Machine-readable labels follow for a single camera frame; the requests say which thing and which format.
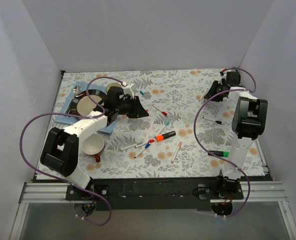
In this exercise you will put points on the aluminium frame rail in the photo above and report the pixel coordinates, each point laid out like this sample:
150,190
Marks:
47,210

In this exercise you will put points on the steel spoon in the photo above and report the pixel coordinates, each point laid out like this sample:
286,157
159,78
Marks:
75,92

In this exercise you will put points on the teal capped white pen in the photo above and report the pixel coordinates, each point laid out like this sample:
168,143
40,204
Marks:
163,127

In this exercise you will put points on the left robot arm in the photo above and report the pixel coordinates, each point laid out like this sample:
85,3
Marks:
61,150

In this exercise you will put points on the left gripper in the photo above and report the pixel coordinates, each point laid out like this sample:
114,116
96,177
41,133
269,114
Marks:
134,107

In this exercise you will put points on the orange capped black highlighter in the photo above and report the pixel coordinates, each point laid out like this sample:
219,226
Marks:
165,136

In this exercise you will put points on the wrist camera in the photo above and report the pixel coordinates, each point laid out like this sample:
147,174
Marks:
223,76
128,90

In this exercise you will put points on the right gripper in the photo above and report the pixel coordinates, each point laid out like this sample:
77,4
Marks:
218,88

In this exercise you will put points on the pink capped white pen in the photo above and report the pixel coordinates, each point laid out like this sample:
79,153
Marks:
176,152

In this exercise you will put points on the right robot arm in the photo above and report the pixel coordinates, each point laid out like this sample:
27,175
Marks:
248,123

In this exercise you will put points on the blue tiled placemat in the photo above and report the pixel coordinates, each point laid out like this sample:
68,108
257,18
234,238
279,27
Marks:
69,120

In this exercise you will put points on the red cup with white inside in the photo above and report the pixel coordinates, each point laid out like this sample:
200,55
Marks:
94,146

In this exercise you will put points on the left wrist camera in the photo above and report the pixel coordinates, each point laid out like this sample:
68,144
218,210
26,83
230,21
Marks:
128,90

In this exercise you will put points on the blue capped white pen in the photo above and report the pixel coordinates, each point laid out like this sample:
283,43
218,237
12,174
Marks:
146,146

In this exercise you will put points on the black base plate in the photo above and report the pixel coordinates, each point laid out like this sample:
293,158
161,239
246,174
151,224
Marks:
156,193

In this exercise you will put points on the green capped black highlighter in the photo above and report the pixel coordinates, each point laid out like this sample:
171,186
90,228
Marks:
224,154

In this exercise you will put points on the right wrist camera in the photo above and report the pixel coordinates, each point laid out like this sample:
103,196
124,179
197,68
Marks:
223,76

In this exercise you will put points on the cream enamel mug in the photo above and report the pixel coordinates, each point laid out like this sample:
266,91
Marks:
111,85

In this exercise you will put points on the black rimmed dinner plate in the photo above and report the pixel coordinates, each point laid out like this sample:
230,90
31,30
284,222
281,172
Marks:
84,105

